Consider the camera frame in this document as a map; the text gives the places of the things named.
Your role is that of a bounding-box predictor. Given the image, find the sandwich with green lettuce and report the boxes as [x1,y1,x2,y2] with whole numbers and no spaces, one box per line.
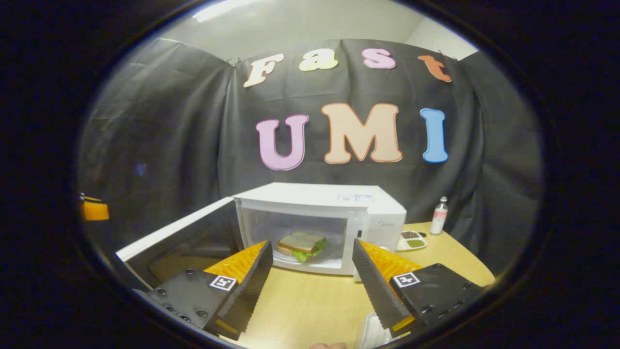
[276,231,330,263]

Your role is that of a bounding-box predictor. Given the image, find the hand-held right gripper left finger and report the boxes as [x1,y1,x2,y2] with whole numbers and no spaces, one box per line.
[145,240,274,341]

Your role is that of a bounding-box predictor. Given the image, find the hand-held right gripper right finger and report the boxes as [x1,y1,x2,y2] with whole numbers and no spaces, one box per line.
[352,238,486,339]

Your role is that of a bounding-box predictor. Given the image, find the black backdrop cloth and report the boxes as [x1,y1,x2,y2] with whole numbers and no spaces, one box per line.
[77,38,543,277]

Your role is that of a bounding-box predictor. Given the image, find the white divided condiment dish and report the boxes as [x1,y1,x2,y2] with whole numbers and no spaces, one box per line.
[396,230,428,252]

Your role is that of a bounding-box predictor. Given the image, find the white microwave oven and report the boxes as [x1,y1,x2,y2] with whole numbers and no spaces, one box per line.
[115,182,407,291]

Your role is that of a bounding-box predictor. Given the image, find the white plastic tray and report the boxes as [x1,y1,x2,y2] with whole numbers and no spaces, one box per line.
[357,312,393,349]

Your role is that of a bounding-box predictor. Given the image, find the clear bottle with pink label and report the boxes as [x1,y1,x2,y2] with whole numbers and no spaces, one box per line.
[430,196,449,236]

